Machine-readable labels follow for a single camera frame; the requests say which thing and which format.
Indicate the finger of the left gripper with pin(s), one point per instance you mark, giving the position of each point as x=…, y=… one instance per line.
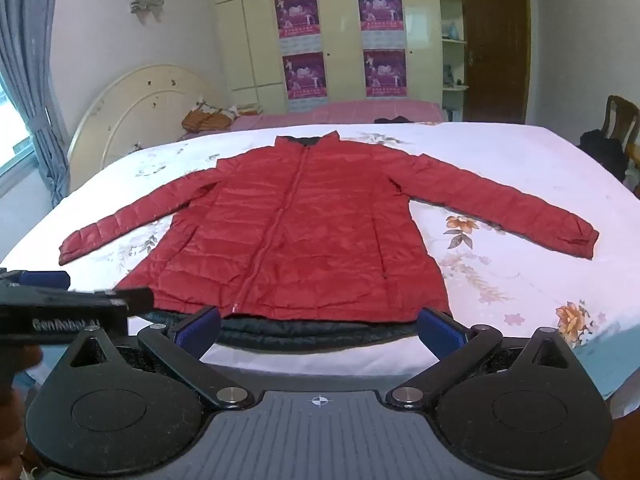
x=45, y=279

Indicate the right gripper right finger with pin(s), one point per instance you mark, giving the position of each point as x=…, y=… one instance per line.
x=459, y=350

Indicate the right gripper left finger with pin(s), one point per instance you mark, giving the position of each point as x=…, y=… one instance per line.
x=180, y=348

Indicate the red puffer jacket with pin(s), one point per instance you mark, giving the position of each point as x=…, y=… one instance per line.
x=316, y=231

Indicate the white floral bed sheet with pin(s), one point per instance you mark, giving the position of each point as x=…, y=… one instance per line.
x=491, y=276

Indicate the window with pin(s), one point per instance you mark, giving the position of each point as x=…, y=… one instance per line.
x=17, y=152

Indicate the cream round headboard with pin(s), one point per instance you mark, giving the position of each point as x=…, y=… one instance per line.
x=141, y=109

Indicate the black garment on bed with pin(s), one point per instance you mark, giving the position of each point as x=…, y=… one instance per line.
x=394, y=120

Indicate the black bag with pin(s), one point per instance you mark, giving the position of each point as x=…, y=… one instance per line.
x=608, y=152

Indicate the pink striped bed cover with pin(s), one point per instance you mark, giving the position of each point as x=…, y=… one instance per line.
x=351, y=112

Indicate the cream corner shelf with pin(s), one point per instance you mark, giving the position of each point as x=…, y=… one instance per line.
x=454, y=83

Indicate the wooden chair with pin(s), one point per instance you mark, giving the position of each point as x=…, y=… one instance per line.
x=621, y=122

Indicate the lower right purple poster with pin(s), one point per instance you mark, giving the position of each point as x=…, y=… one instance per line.
x=385, y=73

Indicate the purple poster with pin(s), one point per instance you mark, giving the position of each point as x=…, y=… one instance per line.
x=382, y=24
x=298, y=26
x=305, y=81
x=385, y=73

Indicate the blue grey curtain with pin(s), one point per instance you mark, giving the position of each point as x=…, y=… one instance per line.
x=26, y=34

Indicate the lower left purple poster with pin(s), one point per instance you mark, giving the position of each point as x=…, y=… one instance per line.
x=305, y=81

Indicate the cream wardrobe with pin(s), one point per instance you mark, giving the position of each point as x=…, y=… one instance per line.
x=252, y=58

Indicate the upper right purple poster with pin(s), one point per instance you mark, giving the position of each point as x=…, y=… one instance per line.
x=382, y=24

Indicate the upper left purple poster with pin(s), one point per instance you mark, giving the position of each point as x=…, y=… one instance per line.
x=298, y=26

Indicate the brown wooden door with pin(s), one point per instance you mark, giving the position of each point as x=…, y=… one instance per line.
x=497, y=56

